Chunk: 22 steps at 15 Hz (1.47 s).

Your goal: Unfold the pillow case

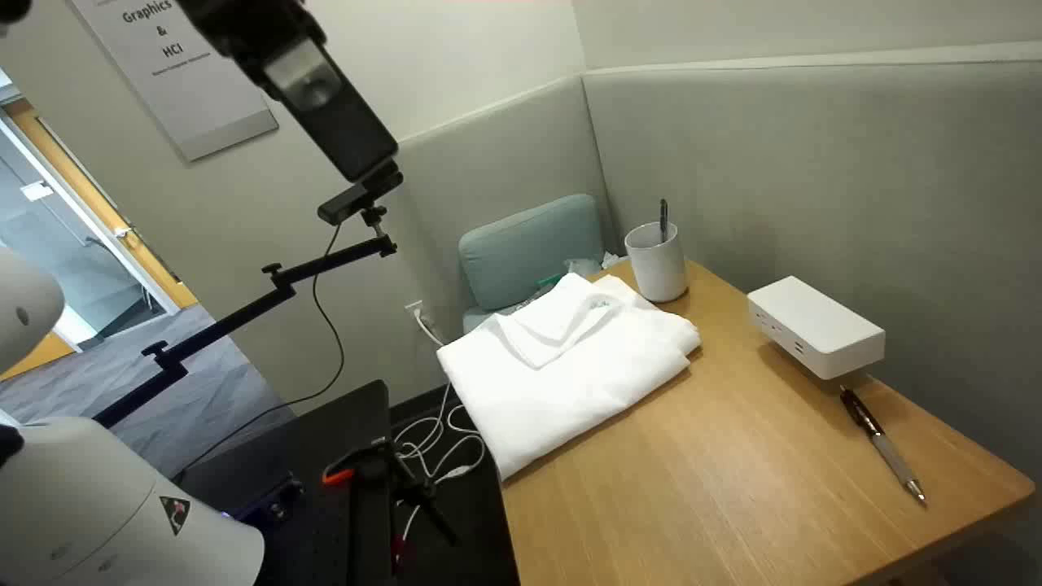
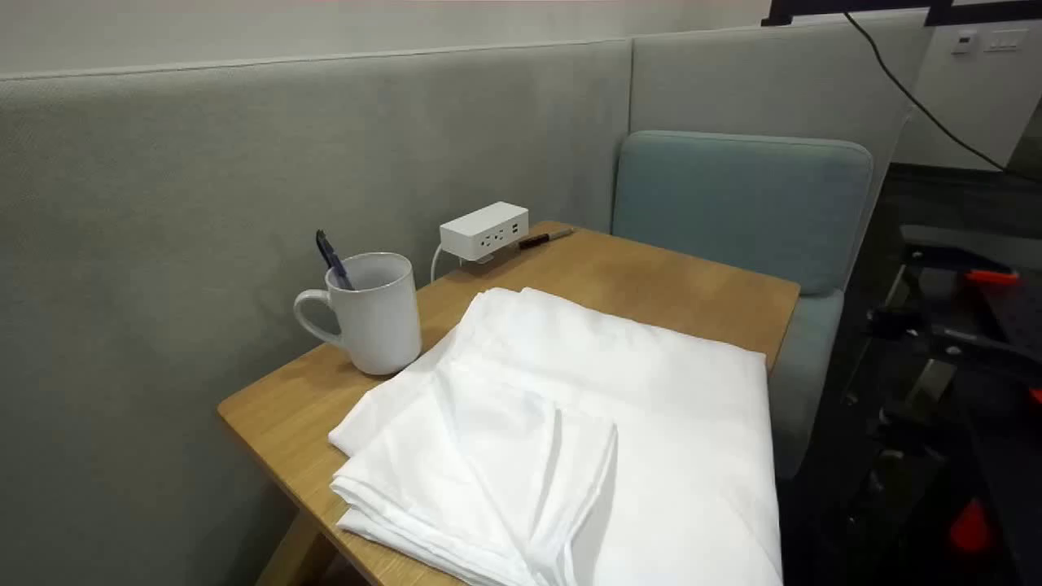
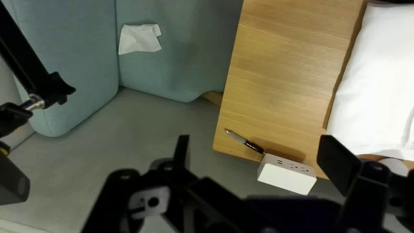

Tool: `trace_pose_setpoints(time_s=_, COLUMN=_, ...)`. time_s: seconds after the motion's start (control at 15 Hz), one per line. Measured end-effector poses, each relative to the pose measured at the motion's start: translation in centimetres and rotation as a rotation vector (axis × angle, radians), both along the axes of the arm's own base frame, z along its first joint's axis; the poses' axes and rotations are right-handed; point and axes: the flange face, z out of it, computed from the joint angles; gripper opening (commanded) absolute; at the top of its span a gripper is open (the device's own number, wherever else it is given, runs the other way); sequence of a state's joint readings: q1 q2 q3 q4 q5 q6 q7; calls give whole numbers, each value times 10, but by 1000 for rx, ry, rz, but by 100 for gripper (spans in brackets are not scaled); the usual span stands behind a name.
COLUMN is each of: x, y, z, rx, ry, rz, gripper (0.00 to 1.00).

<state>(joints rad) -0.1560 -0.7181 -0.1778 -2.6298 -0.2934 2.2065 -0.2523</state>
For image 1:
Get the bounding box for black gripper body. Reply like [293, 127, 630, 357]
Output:
[176, 0, 405, 181]

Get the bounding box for white pillow case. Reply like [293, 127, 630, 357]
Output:
[432, 270, 702, 484]

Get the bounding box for teal upholstered chair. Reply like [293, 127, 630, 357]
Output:
[455, 193, 606, 335]

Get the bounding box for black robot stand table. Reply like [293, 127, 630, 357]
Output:
[173, 378, 402, 586]

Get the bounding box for white ceramic mug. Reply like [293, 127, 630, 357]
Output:
[621, 218, 692, 307]

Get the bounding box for white power socket box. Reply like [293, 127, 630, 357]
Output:
[745, 273, 889, 384]

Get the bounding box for black stereo camera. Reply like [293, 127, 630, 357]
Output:
[316, 158, 406, 229]

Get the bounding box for grey wall sign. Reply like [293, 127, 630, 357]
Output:
[64, 0, 285, 166]

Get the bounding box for thin black camera cable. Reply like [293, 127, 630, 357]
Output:
[173, 220, 353, 475]

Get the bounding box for wooden door frame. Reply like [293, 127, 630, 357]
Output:
[0, 94, 204, 318]

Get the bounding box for black articulated camera mount arm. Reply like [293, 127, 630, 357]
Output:
[92, 232, 402, 430]

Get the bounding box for white cable bundle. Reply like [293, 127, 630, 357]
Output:
[390, 296, 485, 484]

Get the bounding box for orange handled black clamp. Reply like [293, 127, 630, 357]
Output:
[320, 436, 393, 492]

